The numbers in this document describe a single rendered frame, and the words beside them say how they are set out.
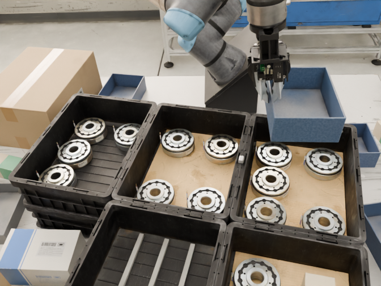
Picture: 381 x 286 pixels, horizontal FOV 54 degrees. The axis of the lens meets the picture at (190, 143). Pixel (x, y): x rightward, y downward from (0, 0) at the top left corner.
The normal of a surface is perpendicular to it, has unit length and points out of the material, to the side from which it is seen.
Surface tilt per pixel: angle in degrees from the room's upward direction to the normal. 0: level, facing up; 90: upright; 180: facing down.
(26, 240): 0
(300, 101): 1
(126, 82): 90
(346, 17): 90
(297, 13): 90
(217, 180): 0
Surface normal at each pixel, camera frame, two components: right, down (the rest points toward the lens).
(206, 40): 0.25, 0.40
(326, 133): -0.05, 0.69
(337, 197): -0.06, -0.73
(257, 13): -0.58, 0.62
